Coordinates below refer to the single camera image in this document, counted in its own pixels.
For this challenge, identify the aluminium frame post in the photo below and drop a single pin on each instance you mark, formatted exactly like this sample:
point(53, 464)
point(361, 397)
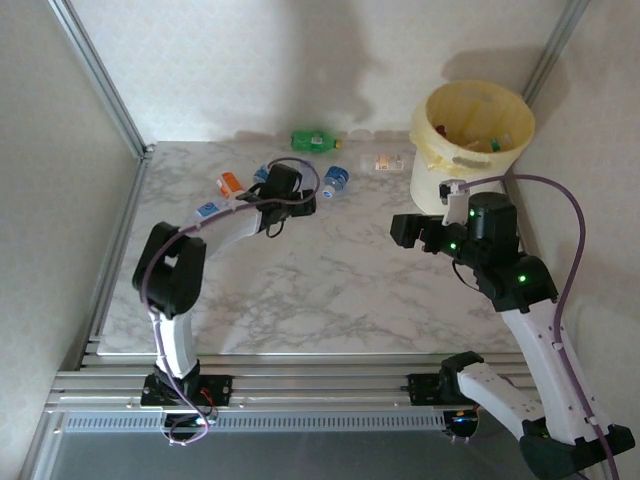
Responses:
point(554, 50)
point(100, 75)

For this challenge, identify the clear bottle orange white label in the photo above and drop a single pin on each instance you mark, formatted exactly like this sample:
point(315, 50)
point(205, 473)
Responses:
point(385, 162)

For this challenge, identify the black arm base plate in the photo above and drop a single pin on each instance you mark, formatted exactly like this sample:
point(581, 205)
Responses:
point(220, 390)
point(422, 387)

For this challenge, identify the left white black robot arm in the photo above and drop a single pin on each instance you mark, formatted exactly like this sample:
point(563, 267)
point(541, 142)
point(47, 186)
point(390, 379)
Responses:
point(172, 340)

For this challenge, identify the large crushed blue label bottle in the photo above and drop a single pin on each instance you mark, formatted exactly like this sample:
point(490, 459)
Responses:
point(210, 210)

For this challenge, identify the aluminium frame lower rail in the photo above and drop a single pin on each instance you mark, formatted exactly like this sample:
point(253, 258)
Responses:
point(41, 455)

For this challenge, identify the white plastic bin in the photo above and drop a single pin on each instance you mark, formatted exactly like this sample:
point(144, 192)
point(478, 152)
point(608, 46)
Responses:
point(430, 185)

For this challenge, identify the yellow bin liner bag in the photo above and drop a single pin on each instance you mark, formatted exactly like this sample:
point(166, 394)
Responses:
point(515, 115)

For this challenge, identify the aluminium mounting rail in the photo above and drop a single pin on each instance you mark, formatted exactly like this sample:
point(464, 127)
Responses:
point(320, 380)

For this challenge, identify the blue label water bottle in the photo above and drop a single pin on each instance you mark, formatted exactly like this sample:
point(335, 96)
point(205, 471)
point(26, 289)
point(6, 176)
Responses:
point(336, 180)
point(260, 175)

